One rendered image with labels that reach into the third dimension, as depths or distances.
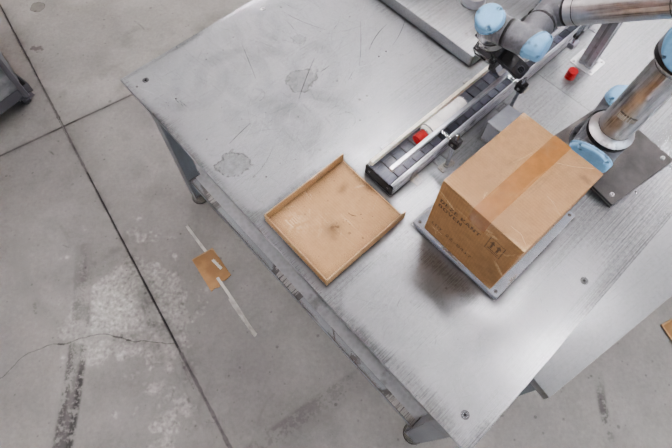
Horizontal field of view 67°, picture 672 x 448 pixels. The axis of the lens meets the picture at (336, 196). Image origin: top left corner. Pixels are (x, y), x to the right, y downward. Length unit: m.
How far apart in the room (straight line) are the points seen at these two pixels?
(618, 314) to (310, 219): 0.86
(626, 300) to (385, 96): 0.91
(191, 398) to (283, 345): 0.41
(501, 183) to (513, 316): 0.38
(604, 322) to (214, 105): 1.29
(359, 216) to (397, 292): 0.24
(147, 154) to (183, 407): 1.21
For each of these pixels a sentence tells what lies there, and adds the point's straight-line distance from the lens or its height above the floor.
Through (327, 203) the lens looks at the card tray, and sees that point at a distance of 1.48.
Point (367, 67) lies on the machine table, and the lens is 1.78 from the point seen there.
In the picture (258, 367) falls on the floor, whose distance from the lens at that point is 2.20.
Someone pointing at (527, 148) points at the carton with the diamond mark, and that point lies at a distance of 1.32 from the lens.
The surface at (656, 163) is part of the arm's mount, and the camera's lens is 1.81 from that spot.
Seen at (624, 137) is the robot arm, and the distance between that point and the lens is 1.45.
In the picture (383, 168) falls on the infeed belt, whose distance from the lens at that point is 1.49.
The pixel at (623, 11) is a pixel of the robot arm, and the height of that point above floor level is 1.33.
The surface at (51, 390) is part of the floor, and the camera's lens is 2.42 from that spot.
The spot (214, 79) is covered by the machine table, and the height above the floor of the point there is 0.83.
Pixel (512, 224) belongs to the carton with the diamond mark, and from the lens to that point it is 1.21.
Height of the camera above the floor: 2.15
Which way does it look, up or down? 62 degrees down
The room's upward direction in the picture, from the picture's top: 2 degrees clockwise
